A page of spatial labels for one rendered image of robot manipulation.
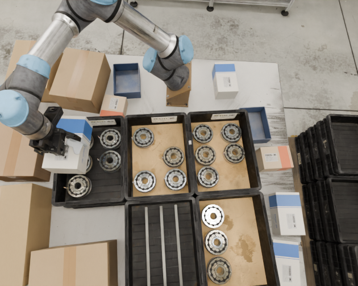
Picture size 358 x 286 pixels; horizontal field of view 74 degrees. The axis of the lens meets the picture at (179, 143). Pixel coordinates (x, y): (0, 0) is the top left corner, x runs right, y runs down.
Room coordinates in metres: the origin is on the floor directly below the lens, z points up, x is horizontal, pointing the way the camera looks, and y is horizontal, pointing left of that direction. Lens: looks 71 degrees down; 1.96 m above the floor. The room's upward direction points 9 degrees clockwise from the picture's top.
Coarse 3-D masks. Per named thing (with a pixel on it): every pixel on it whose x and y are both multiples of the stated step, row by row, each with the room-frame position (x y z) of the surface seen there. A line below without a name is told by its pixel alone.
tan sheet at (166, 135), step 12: (132, 132) 0.41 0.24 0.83; (156, 132) 0.43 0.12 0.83; (168, 132) 0.44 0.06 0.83; (180, 132) 0.45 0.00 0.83; (132, 144) 0.34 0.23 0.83; (156, 144) 0.36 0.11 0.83; (168, 144) 0.37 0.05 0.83; (180, 144) 0.38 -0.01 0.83; (132, 156) 0.28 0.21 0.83; (144, 156) 0.29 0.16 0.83; (156, 156) 0.30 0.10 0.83; (132, 168) 0.22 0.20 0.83; (144, 168) 0.23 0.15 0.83; (156, 168) 0.24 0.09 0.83; (168, 168) 0.25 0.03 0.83; (180, 168) 0.26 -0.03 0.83; (144, 180) 0.17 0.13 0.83; (156, 180) 0.18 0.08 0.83; (156, 192) 0.13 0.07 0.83; (168, 192) 0.14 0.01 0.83; (180, 192) 0.14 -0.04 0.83
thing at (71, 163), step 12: (60, 120) 0.30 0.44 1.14; (72, 120) 0.30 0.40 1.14; (84, 120) 0.31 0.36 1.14; (72, 132) 0.26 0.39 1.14; (84, 132) 0.27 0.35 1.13; (48, 156) 0.16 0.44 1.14; (60, 156) 0.17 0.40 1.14; (72, 156) 0.17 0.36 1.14; (84, 156) 0.19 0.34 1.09; (48, 168) 0.12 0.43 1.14; (60, 168) 0.12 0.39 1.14; (72, 168) 0.13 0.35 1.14; (84, 168) 0.15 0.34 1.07
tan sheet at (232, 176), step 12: (192, 132) 0.46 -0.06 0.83; (216, 132) 0.48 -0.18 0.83; (216, 144) 0.41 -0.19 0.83; (240, 144) 0.43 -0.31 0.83; (204, 156) 0.34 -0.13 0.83; (216, 156) 0.35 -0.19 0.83; (216, 168) 0.29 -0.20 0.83; (228, 168) 0.30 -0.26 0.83; (240, 168) 0.31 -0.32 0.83; (228, 180) 0.24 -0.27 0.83; (240, 180) 0.25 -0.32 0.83
